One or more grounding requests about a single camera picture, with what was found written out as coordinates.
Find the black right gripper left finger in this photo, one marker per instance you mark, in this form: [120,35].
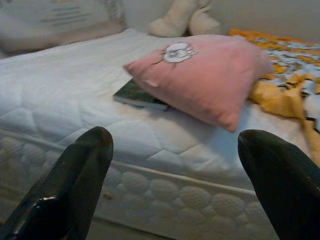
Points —
[67,185]

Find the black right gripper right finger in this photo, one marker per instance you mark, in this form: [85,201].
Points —
[287,190]

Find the yellow cartoon print blanket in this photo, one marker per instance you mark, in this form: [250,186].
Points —
[282,97]

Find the dark book with red cover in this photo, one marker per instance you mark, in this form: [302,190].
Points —
[135,96]

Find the pink sheep print pillow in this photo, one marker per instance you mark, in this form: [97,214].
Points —
[200,82]

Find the white quilted mattress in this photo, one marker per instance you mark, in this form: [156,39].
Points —
[75,87]

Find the grey ornament print headboard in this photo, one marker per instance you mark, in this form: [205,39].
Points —
[50,20]

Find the cream plush toy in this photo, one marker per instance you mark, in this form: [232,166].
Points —
[172,22]

